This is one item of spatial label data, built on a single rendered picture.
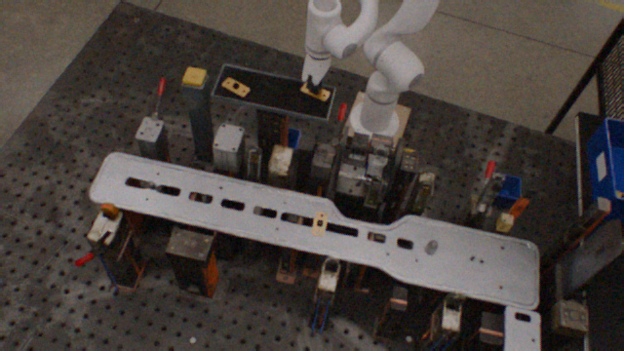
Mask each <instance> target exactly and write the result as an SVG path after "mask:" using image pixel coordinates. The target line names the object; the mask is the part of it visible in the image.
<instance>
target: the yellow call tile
mask: <svg viewBox="0 0 624 351"><path fill-rule="evenodd" d="M206 74H207V71H206V70H200V69H195V67H191V66H188V67H187V70H186V73H185V75H184V77H183V79H182V81H183V83H185V84H191V85H195V86H201V85H202V81H204V79H205V77H206Z"/></svg>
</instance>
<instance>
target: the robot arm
mask: <svg viewBox="0 0 624 351"><path fill-rule="evenodd" d="M378 1H379V0H359V2H360V5H362V12H360V14H359V17H358V18H357V20H356V21H355V22H354V23H353V24H352V25H351V26H349V27H346V26H345V25H344V24H343V23H342V21H341V18H340V12H341V5H340V2H339V0H310V2H309V9H307V23H306V35H305V51H306V53H307V54H306V58H305V62H304V65H303V72H302V80H303V82H305V80H306V78H307V77H309V79H307V84H306V87H305V89H307V90H309V92H311V93H312V94H315V96H317V95H318V93H319V90H323V86H324V80H323V79H324V78H325V74H326V73H327V71H328V70H329V68H330V65H331V61H332V56H333V57H336V58H337V59H346V58H347V57H350V56H351V54H353V53H354V52H355V51H356V50H357V49H358V48H359V47H362V46H363V45H364V44H365V45H364V53H365V56H366V58H367V60H368V61H369V62H370V63H371V64H372V65H373V66H375V68H376V69H377V70H378V71H376V72H374V73H373V74H372V75H371V76H370V79H369V82H368V86H367V90H366V95H365V99H364V102H362V103H359V104H357V105H356V106H355V108H354V109H353V111H352V113H351V119H350V122H351V126H352V128H353V130H354V131H355V132H358V133H364V135H369V136H370V138H369V141H371V135H372V133H377V134H378V135H383V136H387V137H393V136H394V134H395V133H396V132H397V129H398V126H399V119H398V116H397V114H396V112H395V111H394V110H395V106H396V103H397V100H398V97H399V93H400V92H404V91H407V90H409V89H411V88H413V87H416V86H417V85H418V84H419V83H420V82H421V80H422V78H423V74H424V67H423V64H422V62H421V61H420V59H419V58H418V57H417V56H416V55H415V53H413V52H412V51H411V50H410V49H409V48H408V47H407V46H405V45H404V44H403V43H402V41H400V40H399V36H400V34H414V33H417V32H419V31H421V30H422V28H423V27H424V26H425V25H426V24H428V22H429V21H430V19H431V18H432V17H433V14H434V12H435V10H436V8H437V6H438V4H439V0H404V2H403V5H402V7H400V9H399V10H398V12H397V13H396V15H395V17H393V18H392V19H391V20H390V21H389V22H388V23H385V24H384V25H382V26H381V27H379V29H378V30H376V31H375V32H373V31H374V30H375V27H376V24H377V19H378Z"/></svg>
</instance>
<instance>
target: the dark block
mask: <svg viewBox="0 0 624 351"><path fill-rule="evenodd" d="M418 157H419V155H418V154H413V153H408V152H405V151H404V152H403V155H402V158H400V164H399V167H398V170H397V174H396V177H395V180H394V182H393V185H392V189H391V192H390V195H389V198H387V202H386V204H385V206H384V209H383V212H382V215H381V216H380V219H379V222H381V223H385V224H387V225H389V224H391V223H393V222H395V220H396V217H397V215H398V211H399V209H400V207H401V206H402V205H403V202H404V199H405V197H406V194H407V192H408V189H409V186H410V183H412V181H413V178H414V177H415V176H416V172H417V165H418Z"/></svg>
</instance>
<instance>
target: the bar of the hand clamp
mask: <svg viewBox="0 0 624 351"><path fill-rule="evenodd" d="M503 182H504V175H500V174H499V172H493V173H491V176H490V177H489V179H488V181H487V184H486V186H485V189H484V191H483V193H482V195H481V197H479V199H478V202H477V204H476V209H475V211H474V215H476V214H477V211H478V209H479V208H480V207H481V205H482V204H483V205H486V206H485V211H484V212H483V216H484V217H486V215H487V212H488V209H489V208H490V206H491V204H493V202H494V199H495V198H496V196H497V194H498V192H500V191H501V190H502V184H503Z"/></svg>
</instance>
